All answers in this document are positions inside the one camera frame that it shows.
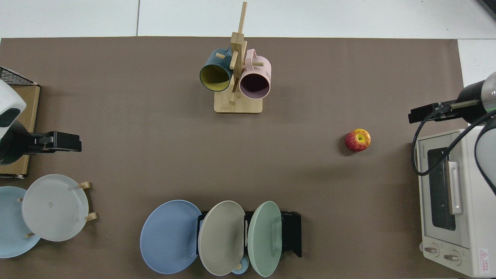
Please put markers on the red yellow apple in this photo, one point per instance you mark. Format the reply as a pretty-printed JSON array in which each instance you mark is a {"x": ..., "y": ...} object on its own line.
[{"x": 357, "y": 140}]

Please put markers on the wooden plate stand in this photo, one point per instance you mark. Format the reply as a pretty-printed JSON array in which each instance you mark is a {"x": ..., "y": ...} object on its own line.
[{"x": 84, "y": 185}]

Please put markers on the pale grey plate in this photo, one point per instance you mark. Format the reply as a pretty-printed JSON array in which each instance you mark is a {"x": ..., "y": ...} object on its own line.
[{"x": 54, "y": 209}]

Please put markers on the light blue plate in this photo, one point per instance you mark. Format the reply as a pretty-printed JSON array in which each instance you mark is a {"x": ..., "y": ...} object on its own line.
[{"x": 9, "y": 224}]

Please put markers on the beige plate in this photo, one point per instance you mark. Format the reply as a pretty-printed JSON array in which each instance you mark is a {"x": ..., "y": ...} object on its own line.
[{"x": 221, "y": 240}]

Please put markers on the green plate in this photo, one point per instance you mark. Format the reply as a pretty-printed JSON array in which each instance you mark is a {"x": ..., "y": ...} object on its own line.
[{"x": 263, "y": 240}]

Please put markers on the black dish rack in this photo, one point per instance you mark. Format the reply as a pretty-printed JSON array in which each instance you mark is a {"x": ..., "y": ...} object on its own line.
[{"x": 291, "y": 232}]

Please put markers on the brown table cloth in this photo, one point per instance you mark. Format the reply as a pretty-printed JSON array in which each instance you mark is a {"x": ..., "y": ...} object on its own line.
[{"x": 116, "y": 116}]

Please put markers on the dark grey panel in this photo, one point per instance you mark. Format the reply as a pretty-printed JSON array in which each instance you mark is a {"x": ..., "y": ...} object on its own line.
[{"x": 490, "y": 6}]

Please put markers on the pale toaster oven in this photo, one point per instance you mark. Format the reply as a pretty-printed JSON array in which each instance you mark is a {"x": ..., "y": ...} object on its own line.
[{"x": 430, "y": 232}]

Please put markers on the dark teal mug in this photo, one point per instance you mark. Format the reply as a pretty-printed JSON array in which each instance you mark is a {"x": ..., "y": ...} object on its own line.
[{"x": 213, "y": 77}]

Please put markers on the wooden mug stand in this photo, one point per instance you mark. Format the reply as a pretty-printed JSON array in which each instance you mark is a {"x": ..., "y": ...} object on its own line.
[{"x": 238, "y": 105}]

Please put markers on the pink mug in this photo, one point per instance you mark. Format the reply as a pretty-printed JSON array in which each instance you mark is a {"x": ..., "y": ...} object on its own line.
[{"x": 254, "y": 85}]

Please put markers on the small blue round thing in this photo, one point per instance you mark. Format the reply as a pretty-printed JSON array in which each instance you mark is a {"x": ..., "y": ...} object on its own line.
[{"x": 242, "y": 268}]

